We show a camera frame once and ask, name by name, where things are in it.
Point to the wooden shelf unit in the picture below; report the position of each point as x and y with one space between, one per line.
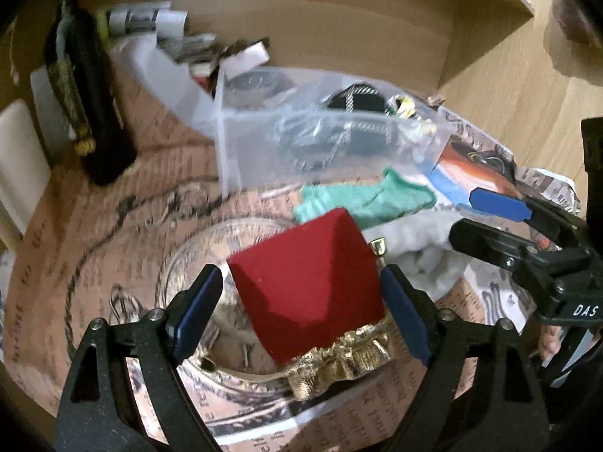
471 19

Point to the translucent white bin lid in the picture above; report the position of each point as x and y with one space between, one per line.
169 84

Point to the green knit cloth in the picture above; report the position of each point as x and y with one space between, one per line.
372 200

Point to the orange and blue printed picture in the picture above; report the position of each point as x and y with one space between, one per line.
471 169

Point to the clear plastic storage bin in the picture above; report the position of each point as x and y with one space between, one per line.
320 127

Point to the rolled printed papers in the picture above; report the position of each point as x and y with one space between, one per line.
141 19

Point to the person's right hand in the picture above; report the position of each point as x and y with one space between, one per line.
549 344

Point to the white panel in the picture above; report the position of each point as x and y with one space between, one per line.
19 165

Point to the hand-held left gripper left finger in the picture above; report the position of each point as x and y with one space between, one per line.
200 308

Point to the tall black box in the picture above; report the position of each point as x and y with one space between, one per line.
89 103

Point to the gold-trimmed glass tray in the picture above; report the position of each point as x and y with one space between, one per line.
212 339

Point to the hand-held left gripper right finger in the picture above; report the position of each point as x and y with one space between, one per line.
406 313

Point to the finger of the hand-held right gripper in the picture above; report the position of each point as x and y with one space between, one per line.
490 244
499 205

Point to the dark brown object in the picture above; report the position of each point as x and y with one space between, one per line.
577 9

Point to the red velvet jewellery box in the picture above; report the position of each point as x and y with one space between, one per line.
306 287

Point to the white fluffy cloth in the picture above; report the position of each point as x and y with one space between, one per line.
424 254

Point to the newspaper print tablecloth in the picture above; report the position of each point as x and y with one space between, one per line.
94 245

